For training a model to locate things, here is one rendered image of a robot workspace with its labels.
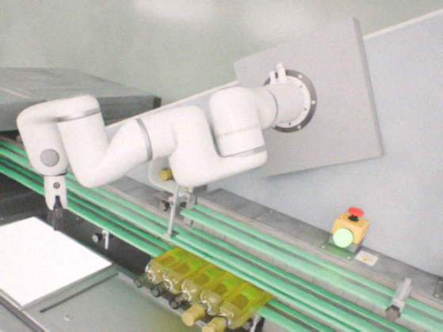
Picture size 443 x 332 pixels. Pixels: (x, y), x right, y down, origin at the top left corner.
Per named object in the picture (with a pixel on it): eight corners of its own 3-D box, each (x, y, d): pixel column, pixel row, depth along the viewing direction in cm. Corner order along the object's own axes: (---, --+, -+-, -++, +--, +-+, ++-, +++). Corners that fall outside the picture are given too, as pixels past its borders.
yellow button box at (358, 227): (336, 234, 112) (327, 242, 106) (345, 209, 109) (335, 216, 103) (361, 244, 109) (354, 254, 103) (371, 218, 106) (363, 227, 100)
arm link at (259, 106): (271, 77, 91) (233, 81, 78) (285, 136, 93) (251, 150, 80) (234, 89, 97) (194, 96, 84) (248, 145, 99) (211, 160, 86)
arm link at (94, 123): (140, 104, 75) (59, 125, 71) (159, 177, 79) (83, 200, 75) (125, 103, 87) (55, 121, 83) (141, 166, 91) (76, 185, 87)
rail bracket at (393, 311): (394, 288, 94) (379, 315, 84) (405, 261, 91) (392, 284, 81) (412, 296, 92) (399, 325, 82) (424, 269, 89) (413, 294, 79)
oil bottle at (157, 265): (189, 253, 127) (140, 280, 110) (192, 237, 125) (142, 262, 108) (204, 261, 124) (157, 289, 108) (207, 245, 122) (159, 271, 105)
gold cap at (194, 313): (207, 314, 96) (196, 322, 93) (198, 319, 98) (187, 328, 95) (198, 301, 97) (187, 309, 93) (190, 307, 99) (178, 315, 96)
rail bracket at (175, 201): (180, 227, 126) (152, 239, 116) (188, 175, 119) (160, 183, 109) (188, 231, 125) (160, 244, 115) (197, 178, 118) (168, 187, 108)
